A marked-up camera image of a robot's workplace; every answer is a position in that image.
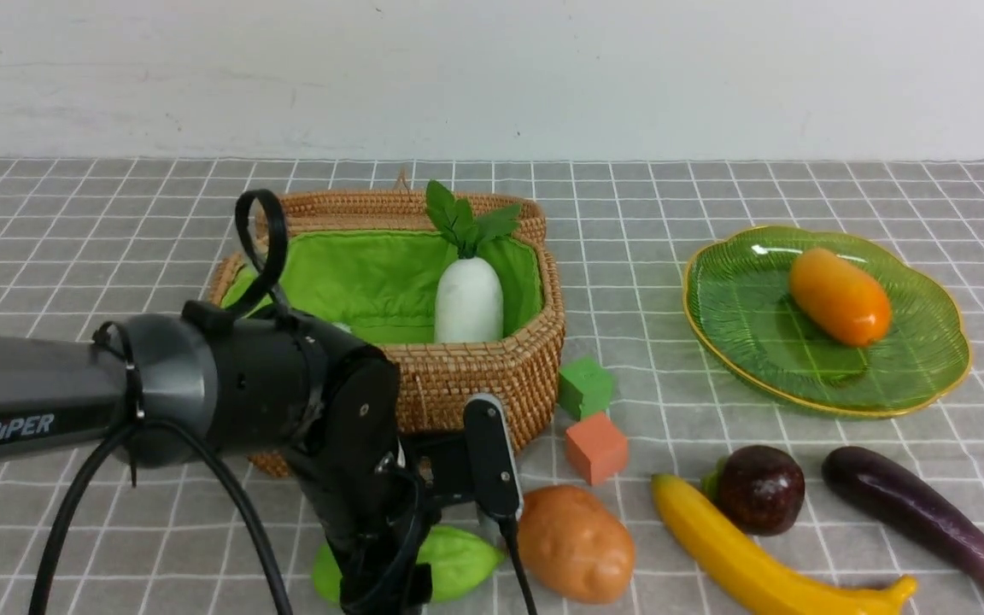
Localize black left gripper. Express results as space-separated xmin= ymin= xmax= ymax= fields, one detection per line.
xmin=287 ymin=431 xmax=480 ymax=615

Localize brown potato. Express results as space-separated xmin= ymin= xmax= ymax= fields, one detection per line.
xmin=517 ymin=485 xmax=636 ymax=605

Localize white radish with leaves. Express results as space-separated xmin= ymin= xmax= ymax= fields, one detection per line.
xmin=425 ymin=179 xmax=522 ymax=345

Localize dark purple mangosteen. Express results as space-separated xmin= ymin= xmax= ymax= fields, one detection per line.
xmin=700 ymin=445 xmax=805 ymax=536

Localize yellow banana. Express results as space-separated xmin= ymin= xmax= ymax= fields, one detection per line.
xmin=651 ymin=472 xmax=918 ymax=614

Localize orange mango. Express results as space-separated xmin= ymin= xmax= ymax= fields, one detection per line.
xmin=788 ymin=248 xmax=892 ymax=348

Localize purple eggplant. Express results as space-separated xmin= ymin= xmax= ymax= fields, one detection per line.
xmin=821 ymin=445 xmax=984 ymax=590

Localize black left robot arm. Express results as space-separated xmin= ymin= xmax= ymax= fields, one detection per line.
xmin=0 ymin=301 xmax=519 ymax=614

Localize woven rattan basket green lining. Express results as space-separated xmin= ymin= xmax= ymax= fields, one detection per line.
xmin=206 ymin=224 xmax=567 ymax=479

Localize orange foam cube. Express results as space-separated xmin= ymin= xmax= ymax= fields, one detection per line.
xmin=565 ymin=413 xmax=630 ymax=486

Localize green foam cube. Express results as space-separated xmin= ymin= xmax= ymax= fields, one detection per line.
xmin=558 ymin=355 xmax=616 ymax=421

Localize woven rattan basket lid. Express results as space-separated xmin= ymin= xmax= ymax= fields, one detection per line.
xmin=278 ymin=180 xmax=547 ymax=244

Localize green glass leaf plate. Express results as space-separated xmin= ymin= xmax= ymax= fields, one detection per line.
xmin=682 ymin=225 xmax=972 ymax=420

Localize grey checked tablecloth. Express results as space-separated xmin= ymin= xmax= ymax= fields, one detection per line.
xmin=0 ymin=159 xmax=984 ymax=614

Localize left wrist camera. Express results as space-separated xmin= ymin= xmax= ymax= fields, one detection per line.
xmin=462 ymin=393 xmax=524 ymax=529

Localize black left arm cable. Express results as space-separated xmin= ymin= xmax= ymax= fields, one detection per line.
xmin=28 ymin=189 xmax=539 ymax=615

